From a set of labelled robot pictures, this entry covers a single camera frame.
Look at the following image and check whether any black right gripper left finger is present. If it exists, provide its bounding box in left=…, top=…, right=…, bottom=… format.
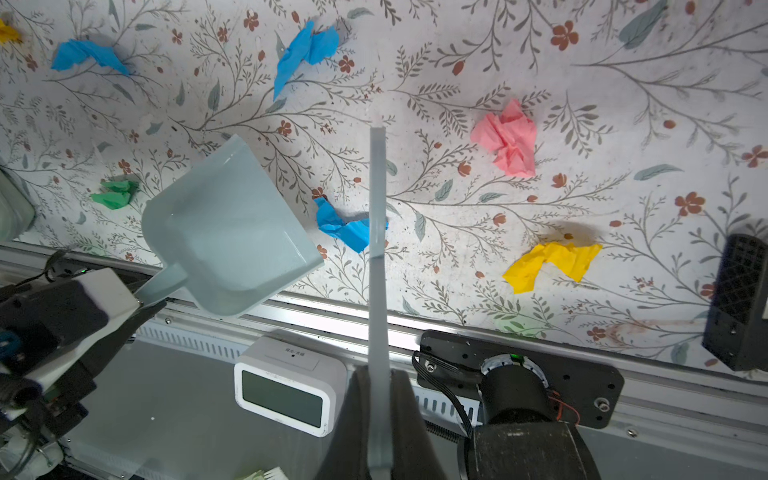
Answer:
left=315, top=367, right=370, bottom=480

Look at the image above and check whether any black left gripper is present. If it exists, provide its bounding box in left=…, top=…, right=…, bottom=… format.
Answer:
left=1, top=268, right=167, bottom=396

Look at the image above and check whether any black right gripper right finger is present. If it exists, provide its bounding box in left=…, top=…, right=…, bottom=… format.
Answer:
left=391, top=370, right=446, bottom=480

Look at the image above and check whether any pale blue plastic dustpan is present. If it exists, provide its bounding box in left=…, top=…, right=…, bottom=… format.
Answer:
left=136, top=135, right=323, bottom=317

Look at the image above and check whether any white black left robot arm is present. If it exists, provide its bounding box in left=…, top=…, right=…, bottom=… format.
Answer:
left=1, top=250, right=167, bottom=479

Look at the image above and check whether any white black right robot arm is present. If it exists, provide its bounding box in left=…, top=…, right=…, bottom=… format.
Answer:
left=316, top=345, right=600, bottom=479

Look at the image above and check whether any white digital clock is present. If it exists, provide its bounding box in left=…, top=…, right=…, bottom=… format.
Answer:
left=234, top=336, right=348, bottom=438

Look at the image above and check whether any pale green soap bar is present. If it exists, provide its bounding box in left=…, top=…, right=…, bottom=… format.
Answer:
left=0, top=173, right=35, bottom=242

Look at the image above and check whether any green paper scrap left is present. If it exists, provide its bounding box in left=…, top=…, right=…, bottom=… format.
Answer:
left=90, top=180, right=139, bottom=210

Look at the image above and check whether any blue paper scrap lower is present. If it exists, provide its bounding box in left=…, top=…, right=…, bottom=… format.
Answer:
left=314, top=197, right=388, bottom=258

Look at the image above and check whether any blue paper scrap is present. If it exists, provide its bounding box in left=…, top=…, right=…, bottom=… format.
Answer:
left=273, top=21, right=341, bottom=100
left=51, top=40, right=131, bottom=76
left=314, top=197, right=388, bottom=258

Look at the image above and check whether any yellow paper scrap lower right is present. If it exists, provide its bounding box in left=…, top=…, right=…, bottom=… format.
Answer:
left=502, top=242, right=603, bottom=294

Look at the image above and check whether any yellow paper scrap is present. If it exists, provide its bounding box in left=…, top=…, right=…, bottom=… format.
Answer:
left=502, top=242, right=603, bottom=294
left=0, top=19, right=22, bottom=45

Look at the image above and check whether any blue paper scrap left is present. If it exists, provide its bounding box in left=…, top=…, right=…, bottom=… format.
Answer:
left=51, top=40, right=131, bottom=76

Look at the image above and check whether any pink paper scrap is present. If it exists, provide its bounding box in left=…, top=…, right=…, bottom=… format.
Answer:
left=470, top=100, right=537, bottom=179

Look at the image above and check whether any yellow paper scrap left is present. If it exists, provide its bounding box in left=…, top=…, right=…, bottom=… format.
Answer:
left=0, top=19, right=22, bottom=45

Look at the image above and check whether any black brush holder stand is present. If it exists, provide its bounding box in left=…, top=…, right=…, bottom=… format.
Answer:
left=702, top=234, right=767, bottom=371

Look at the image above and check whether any blue paper scrap middle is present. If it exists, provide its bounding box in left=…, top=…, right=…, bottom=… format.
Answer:
left=273, top=21, right=341, bottom=100

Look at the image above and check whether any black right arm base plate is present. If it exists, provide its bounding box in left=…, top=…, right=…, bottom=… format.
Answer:
left=412, top=330, right=624, bottom=429

